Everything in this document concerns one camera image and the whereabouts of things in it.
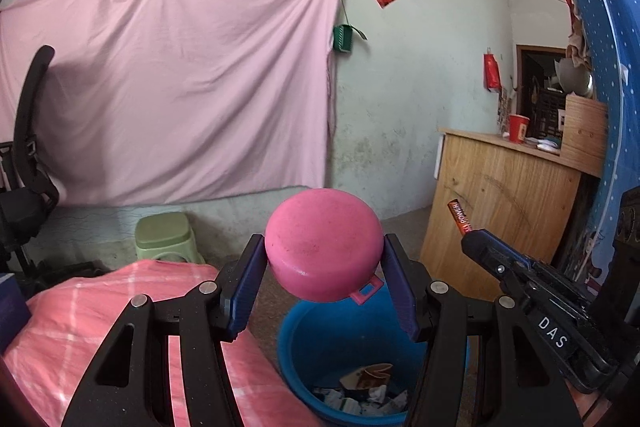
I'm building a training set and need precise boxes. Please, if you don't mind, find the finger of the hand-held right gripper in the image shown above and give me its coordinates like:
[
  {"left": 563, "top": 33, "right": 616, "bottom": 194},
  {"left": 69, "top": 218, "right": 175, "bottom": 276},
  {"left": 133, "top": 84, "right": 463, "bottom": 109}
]
[{"left": 460, "top": 229, "right": 540, "bottom": 296}]

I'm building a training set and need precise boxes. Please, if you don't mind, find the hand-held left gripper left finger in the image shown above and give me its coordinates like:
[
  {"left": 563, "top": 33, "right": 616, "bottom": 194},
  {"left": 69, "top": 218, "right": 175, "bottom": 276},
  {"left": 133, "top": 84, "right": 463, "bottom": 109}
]
[{"left": 60, "top": 233, "right": 268, "bottom": 427}]

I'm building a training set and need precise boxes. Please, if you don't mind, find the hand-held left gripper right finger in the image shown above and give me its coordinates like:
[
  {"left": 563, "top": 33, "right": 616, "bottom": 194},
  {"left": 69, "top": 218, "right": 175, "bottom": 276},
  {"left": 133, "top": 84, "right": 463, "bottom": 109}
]
[{"left": 382, "top": 233, "right": 583, "bottom": 427}]

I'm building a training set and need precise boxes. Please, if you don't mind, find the orange snack wrapper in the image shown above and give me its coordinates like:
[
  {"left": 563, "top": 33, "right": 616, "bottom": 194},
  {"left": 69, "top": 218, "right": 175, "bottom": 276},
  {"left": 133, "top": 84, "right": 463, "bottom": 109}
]
[{"left": 446, "top": 198, "right": 474, "bottom": 236}]

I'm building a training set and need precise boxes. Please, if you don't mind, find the blue plastic basin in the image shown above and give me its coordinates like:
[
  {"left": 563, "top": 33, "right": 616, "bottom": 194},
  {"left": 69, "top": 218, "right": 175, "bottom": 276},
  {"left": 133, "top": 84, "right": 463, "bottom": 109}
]
[{"left": 276, "top": 284, "right": 471, "bottom": 425}]

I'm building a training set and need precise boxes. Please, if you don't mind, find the pink plastic bowl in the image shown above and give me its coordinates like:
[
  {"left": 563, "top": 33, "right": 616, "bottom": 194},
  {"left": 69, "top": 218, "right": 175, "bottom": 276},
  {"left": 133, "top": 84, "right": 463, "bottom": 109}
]
[{"left": 264, "top": 188, "right": 386, "bottom": 306}]

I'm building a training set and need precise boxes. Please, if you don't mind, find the wooden cabinet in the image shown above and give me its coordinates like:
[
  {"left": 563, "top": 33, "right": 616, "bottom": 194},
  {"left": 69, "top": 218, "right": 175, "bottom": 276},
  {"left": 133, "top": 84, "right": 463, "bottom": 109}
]
[{"left": 420, "top": 97, "right": 608, "bottom": 280}]

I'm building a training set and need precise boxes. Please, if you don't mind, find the green plastic stool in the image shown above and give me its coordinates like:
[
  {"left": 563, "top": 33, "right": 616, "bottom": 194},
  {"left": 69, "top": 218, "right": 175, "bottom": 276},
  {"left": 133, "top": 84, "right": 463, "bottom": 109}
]
[{"left": 134, "top": 212, "right": 207, "bottom": 264}]

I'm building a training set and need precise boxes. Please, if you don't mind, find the pile of crumpled paper scraps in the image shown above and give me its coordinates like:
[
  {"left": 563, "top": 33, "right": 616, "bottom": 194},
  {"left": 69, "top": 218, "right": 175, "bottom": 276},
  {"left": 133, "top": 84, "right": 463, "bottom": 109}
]
[{"left": 312, "top": 362, "right": 411, "bottom": 415}]

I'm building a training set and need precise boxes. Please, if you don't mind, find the red paper cup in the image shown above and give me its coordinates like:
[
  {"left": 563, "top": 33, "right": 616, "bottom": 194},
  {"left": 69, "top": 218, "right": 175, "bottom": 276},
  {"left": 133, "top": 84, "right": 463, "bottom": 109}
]
[{"left": 507, "top": 114, "right": 531, "bottom": 144}]

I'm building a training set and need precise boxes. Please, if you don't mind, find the pink checked tablecloth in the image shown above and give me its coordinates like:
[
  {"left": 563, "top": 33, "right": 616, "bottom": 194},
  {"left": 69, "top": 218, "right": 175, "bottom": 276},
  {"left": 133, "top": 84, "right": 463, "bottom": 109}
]
[{"left": 0, "top": 259, "right": 321, "bottom": 427}]

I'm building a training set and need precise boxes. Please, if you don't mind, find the red hanging ornament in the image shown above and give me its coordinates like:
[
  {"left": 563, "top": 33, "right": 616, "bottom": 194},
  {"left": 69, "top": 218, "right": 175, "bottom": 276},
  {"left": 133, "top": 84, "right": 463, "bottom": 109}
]
[{"left": 482, "top": 48, "right": 502, "bottom": 92}]

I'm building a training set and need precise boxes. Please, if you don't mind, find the grey metal bowl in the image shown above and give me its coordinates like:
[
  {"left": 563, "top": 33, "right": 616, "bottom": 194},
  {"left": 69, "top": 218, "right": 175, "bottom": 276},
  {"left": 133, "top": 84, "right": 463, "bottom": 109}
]
[{"left": 552, "top": 56, "right": 596, "bottom": 96}]

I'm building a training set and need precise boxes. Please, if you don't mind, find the blue carton box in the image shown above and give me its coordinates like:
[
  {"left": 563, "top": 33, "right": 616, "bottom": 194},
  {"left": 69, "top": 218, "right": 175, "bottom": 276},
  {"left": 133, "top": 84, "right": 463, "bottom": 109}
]
[{"left": 0, "top": 273, "right": 32, "bottom": 355}]

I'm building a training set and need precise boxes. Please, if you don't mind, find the green hanging basket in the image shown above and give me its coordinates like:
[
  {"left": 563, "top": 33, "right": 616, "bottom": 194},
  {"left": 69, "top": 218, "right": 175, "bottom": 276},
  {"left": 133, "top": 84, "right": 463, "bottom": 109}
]
[{"left": 332, "top": 24, "right": 368, "bottom": 55}]

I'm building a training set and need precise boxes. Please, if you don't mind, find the pink wall sheet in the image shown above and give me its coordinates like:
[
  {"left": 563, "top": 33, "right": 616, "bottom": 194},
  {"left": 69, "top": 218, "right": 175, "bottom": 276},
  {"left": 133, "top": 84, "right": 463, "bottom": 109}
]
[{"left": 0, "top": 0, "right": 347, "bottom": 208}]

